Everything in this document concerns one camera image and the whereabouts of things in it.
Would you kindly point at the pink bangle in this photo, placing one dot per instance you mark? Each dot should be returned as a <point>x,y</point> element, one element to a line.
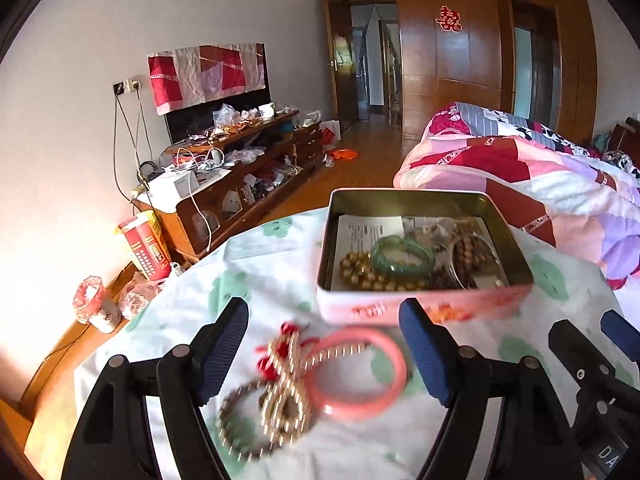
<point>350,410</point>

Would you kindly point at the clear plastic bag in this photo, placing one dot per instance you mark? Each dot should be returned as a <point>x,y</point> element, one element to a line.
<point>137,297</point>

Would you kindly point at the green jade bangle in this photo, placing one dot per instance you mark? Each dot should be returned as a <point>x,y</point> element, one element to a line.
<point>382,262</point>

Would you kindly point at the pink red patchwork quilt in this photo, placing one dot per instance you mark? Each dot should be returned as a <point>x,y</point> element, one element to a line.
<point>550,185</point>

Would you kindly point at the wooden door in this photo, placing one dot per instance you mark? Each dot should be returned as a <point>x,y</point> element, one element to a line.
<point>345,70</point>

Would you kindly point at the wooden television cabinet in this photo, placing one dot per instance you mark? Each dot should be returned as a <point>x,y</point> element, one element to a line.
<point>170,230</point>

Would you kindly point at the wall power socket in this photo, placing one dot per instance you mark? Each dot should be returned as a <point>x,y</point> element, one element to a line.
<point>127,86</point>

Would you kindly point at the red knot ornament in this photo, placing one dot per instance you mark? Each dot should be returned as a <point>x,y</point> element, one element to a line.
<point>270,365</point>

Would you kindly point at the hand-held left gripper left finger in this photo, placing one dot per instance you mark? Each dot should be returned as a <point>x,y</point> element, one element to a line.
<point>225,350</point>

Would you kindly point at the red yellow carton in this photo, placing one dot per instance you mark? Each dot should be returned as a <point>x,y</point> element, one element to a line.
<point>147,250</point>

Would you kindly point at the white bin with red bag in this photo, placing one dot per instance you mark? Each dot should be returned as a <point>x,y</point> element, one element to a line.
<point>100,315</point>

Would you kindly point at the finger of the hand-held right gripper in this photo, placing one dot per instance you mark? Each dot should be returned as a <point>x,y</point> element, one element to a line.
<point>575,355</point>
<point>622,332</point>

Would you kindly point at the thin silver bangle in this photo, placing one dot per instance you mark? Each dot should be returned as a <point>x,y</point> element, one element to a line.
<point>451,267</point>

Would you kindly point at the red white patchwork cloth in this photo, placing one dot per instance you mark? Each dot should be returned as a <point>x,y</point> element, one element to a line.
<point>200,75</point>

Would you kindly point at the white cardboard box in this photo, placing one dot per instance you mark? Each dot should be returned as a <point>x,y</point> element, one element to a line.
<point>172,186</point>

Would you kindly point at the white paper bag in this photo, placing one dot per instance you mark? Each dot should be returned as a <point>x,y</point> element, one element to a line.
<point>331,131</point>

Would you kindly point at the black television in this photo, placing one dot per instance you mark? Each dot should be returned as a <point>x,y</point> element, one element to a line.
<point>185,120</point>

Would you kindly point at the red paper wall decoration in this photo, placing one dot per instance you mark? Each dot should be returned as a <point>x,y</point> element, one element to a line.
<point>449,18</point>

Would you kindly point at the orange item on floor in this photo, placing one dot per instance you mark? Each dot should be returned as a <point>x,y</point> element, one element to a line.
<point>344,154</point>

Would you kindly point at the pink metal tin box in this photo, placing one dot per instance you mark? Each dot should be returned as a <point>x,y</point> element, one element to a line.
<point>360,310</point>

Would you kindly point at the wooden wardrobe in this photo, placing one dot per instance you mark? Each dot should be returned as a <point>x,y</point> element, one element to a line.
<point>450,70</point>

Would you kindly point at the wooden headboard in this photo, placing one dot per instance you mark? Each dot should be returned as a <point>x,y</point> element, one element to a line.
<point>627,140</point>

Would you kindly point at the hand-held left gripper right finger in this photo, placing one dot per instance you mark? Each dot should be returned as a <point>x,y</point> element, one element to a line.
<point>425,355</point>

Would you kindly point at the grey black patterned bedding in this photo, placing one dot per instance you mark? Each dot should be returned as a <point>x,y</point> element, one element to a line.
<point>500,120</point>

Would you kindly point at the white mug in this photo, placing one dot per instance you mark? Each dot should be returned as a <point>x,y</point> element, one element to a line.
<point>266,111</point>

